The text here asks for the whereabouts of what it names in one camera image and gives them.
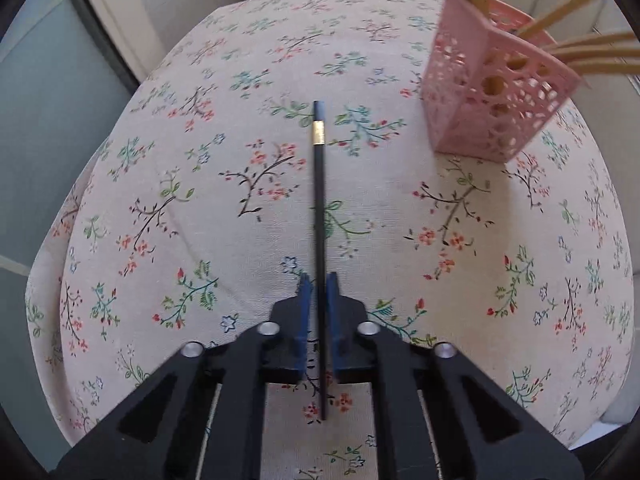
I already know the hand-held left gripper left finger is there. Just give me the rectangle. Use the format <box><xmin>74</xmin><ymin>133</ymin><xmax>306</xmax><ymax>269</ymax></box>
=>
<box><xmin>50</xmin><ymin>272</ymin><xmax>316</xmax><ymax>480</ymax></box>

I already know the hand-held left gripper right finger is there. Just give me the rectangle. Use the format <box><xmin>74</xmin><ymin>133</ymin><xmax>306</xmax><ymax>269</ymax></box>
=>
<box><xmin>325</xmin><ymin>272</ymin><xmax>586</xmax><ymax>480</ymax></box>

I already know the black chopstick with gold band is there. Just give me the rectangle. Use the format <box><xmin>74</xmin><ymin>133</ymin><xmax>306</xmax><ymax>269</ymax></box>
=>
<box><xmin>312</xmin><ymin>100</ymin><xmax>330</xmax><ymax>421</ymax></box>

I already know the pink perforated chopstick holder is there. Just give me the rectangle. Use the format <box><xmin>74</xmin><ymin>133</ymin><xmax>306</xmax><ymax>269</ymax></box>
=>
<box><xmin>419</xmin><ymin>0</ymin><xmax>587</xmax><ymax>164</ymax></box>

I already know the floral tablecloth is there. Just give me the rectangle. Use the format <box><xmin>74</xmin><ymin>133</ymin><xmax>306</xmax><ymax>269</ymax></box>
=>
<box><xmin>24</xmin><ymin>0</ymin><xmax>637</xmax><ymax>480</ymax></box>

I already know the frosted glass sliding door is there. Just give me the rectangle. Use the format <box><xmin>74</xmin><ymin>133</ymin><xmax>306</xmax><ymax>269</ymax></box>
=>
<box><xmin>0</xmin><ymin>0</ymin><xmax>138</xmax><ymax>461</ymax></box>

